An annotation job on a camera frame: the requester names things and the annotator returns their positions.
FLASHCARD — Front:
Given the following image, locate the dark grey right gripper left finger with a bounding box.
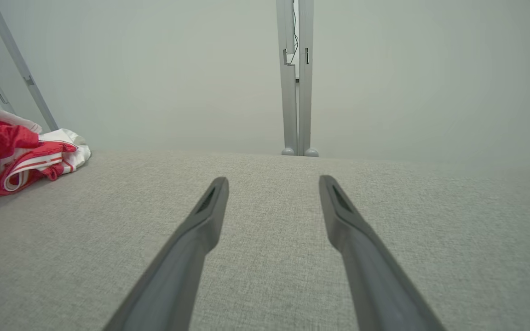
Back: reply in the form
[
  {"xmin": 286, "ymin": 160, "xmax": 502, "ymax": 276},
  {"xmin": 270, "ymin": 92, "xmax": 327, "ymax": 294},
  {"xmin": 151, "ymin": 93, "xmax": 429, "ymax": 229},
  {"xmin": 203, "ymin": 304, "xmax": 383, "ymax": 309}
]
[{"xmin": 103, "ymin": 177, "xmax": 230, "ymax": 331}]

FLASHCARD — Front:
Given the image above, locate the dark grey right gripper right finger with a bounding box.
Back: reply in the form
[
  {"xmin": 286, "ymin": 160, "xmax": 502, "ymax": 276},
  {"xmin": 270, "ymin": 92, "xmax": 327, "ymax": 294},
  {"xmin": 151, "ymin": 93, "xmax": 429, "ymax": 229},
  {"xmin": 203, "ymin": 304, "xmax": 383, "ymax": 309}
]
[{"xmin": 319, "ymin": 175, "xmax": 446, "ymax": 331}]

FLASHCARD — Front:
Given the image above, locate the red white printed jersey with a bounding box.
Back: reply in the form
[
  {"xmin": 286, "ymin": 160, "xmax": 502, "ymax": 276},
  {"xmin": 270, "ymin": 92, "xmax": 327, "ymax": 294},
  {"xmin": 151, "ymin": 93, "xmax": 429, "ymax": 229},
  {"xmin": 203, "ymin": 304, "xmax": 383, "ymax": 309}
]
[{"xmin": 0, "ymin": 129, "xmax": 92, "ymax": 198}]

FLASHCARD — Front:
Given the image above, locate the grey fabric sofa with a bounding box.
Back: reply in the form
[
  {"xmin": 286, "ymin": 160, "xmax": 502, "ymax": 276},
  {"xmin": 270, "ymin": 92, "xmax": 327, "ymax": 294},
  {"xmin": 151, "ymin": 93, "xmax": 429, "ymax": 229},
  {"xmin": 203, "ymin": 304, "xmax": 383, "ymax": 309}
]
[{"xmin": 0, "ymin": 149, "xmax": 530, "ymax": 331}]

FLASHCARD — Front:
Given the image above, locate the thin black wall cable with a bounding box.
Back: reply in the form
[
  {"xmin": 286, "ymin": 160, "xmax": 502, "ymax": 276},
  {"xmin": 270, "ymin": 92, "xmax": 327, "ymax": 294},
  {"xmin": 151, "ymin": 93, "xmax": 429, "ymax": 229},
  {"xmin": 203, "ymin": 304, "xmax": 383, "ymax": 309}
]
[{"xmin": 291, "ymin": 0, "xmax": 300, "ymax": 65}]

